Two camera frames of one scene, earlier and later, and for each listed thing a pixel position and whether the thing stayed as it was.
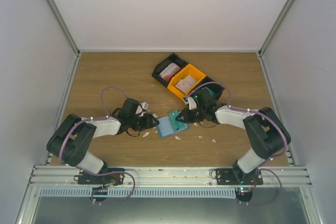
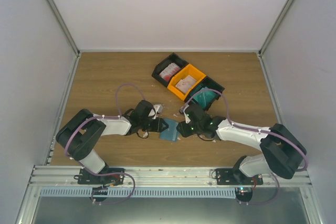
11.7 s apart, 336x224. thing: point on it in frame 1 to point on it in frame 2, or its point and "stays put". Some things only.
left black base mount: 112,178 stays put
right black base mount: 236,176 stays put
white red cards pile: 185,85 stays put
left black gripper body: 146,124 to 155,128
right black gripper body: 196,117 to 197,127
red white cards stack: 172,69 stays put
